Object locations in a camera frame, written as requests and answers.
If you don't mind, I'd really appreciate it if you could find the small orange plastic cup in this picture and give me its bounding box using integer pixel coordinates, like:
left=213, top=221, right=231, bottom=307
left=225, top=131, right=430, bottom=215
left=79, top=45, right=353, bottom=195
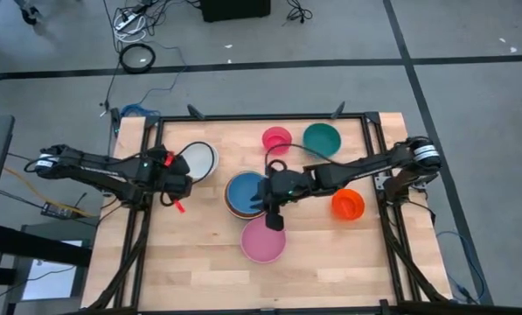
left=331, top=188, right=366, bottom=221

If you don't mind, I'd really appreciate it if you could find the black chair caster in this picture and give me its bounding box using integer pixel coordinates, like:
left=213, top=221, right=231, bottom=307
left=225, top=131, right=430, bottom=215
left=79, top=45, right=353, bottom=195
left=18, top=4, right=42, bottom=26

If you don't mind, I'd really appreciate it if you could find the blue cable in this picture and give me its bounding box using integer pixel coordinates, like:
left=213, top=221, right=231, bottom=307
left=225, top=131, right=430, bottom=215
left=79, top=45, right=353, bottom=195
left=119, top=86, right=187, bottom=118
left=435, top=230, right=487, bottom=304

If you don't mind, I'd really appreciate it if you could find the black cable bundle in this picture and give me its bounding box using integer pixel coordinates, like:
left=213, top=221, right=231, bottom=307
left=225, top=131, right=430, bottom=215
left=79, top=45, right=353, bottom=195
left=283, top=0, right=314, bottom=25

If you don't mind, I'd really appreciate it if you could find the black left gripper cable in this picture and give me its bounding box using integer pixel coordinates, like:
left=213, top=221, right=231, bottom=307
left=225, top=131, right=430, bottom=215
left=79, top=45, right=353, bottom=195
left=172, top=139, right=217, bottom=186

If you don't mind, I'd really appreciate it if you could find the white power strip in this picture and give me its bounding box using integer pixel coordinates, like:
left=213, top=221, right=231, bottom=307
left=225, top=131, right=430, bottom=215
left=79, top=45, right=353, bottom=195
left=113, top=11, right=136, bottom=32

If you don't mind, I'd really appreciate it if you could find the black metal table frame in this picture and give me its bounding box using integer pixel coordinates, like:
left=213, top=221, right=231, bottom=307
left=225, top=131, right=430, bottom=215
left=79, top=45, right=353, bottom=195
left=80, top=101, right=456, bottom=315

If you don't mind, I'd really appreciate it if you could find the white panel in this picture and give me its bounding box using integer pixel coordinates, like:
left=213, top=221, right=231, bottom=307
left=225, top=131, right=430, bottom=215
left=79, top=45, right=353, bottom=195
left=22, top=257, right=86, bottom=302

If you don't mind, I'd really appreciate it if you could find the black box case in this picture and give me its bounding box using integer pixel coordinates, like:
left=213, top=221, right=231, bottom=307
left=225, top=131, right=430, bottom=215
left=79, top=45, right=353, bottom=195
left=199, top=0, right=272, bottom=24

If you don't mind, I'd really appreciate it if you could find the white cable coil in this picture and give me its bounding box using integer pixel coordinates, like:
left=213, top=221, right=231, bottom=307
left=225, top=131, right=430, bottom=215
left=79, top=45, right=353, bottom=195
left=113, top=24, right=150, bottom=45

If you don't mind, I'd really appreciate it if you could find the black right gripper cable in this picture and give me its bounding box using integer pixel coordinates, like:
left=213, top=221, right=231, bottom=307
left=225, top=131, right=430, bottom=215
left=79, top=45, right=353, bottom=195
left=263, top=142, right=401, bottom=176

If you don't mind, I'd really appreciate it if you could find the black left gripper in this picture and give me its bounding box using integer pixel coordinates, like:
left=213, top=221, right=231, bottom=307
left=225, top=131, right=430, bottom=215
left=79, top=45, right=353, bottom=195
left=149, top=146, right=194, bottom=200

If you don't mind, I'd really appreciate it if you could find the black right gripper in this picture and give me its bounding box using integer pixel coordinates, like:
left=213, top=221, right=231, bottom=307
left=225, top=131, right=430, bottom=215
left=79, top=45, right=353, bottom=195
left=248, top=168, right=315, bottom=212

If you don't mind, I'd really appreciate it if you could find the peach orange plastic bowl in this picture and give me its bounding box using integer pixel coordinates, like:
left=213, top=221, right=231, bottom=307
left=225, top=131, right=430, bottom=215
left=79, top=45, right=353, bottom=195
left=223, top=170, right=271, bottom=221

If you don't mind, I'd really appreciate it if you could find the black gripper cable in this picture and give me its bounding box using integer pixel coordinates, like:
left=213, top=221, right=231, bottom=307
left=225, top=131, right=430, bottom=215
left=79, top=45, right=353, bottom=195
left=172, top=139, right=217, bottom=186
left=263, top=142, right=401, bottom=176

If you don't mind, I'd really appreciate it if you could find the black ring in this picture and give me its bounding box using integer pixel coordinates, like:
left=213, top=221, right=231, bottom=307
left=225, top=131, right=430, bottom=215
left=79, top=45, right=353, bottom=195
left=118, top=42, right=157, bottom=75

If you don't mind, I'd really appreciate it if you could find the blue plastic bowl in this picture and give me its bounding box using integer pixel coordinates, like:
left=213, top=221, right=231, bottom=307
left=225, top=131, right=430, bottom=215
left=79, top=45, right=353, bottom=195
left=225, top=171, right=270, bottom=219

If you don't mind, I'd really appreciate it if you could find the yellow cable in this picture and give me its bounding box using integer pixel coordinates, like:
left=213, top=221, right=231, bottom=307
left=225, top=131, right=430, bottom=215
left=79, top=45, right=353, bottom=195
left=3, top=165, right=96, bottom=219

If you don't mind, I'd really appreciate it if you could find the small pink plastic cup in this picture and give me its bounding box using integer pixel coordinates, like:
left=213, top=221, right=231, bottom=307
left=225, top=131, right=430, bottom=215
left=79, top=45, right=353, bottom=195
left=261, top=126, right=294, bottom=156

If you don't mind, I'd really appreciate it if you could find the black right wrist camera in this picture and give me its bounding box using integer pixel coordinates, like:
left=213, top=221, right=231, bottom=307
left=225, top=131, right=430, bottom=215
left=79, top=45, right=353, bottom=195
left=264, top=208, right=286, bottom=233

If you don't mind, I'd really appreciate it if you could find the dark green plastic bowl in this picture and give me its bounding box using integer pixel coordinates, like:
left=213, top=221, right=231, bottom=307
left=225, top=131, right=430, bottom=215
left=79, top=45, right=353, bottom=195
left=303, top=122, right=343, bottom=159

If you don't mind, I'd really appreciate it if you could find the large pink plastic bowl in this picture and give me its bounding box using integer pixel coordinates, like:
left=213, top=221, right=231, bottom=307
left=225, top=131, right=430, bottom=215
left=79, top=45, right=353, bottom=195
left=240, top=214, right=288, bottom=265

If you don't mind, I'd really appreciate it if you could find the white plastic bowl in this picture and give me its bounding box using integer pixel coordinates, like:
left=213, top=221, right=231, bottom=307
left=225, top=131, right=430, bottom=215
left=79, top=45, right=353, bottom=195
left=179, top=140, right=220, bottom=180

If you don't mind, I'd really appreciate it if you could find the small black electronic device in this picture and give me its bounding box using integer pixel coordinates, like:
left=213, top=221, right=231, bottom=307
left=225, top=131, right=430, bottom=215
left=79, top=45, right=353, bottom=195
left=40, top=200, right=77, bottom=220

